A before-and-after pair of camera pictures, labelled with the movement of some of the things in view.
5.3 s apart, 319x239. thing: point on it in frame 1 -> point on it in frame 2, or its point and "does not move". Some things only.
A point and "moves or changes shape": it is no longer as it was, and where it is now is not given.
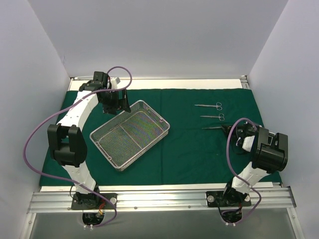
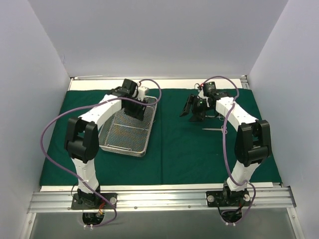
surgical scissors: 221,116 does not move
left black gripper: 113,106 -> 134,107
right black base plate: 232,197 does not move
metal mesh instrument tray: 126,137 moves or changes shape
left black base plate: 94,201 does not move
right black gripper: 232,130 -> 197,105
